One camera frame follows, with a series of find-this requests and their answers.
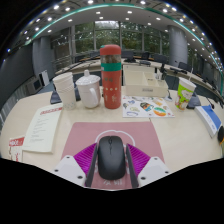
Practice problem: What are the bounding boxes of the black computer mouse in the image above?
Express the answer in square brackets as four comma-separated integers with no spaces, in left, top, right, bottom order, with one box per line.
[97,135,127,181]

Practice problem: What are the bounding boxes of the pink mouse pad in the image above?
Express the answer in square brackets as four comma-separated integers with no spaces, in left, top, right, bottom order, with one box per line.
[60,121,165,191]

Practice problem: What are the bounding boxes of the green printed paper cup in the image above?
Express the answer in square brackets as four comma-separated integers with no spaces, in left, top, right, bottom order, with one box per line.
[174,77,197,111]

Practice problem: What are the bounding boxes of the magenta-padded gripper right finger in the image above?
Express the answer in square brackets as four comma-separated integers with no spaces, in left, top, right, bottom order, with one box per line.
[125,143,172,189]

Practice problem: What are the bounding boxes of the ceiling lights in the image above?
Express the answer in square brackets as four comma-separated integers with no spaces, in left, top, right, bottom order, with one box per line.
[6,0,223,68]

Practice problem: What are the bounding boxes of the white floor cabinet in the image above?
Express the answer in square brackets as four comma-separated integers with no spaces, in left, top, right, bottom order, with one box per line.
[39,69,50,87]

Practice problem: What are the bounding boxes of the colourful sticker sheet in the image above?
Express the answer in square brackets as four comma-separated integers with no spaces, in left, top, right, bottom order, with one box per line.
[121,95,176,119]

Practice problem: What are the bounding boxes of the white lidded mug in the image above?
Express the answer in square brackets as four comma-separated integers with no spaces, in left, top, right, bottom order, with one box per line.
[75,69,102,109]

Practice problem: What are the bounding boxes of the red and white leaflet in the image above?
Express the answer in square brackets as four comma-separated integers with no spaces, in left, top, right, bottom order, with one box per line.
[8,135,26,163]

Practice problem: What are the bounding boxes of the dark conference chairs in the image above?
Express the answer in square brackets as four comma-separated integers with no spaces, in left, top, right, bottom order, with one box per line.
[88,49,214,84]

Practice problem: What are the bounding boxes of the grey equipment box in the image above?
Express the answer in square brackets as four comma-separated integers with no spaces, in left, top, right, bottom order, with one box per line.
[25,77,43,96]

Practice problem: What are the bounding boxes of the blue and white book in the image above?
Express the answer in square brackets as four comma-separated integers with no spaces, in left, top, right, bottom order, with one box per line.
[194,104,223,139]

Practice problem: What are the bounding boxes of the red drink bottle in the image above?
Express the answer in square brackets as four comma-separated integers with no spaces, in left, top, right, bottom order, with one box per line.
[99,44,123,110]

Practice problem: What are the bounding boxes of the long curved conference table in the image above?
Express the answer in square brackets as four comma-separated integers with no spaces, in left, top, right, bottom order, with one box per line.
[54,57,224,101]

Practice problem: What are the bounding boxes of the white printed paper sheet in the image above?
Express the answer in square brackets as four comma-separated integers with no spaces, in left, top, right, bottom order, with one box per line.
[22,103,64,154]

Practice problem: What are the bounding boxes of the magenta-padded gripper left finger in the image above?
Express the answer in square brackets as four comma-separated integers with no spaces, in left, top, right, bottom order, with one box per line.
[53,143,100,188]

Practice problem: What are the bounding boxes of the beige cardboard box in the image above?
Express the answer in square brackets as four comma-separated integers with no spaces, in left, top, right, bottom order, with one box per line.
[122,64,169,98]

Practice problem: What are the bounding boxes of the white paper cup stack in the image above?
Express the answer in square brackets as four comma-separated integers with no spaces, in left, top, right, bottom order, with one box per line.
[52,71,78,111]

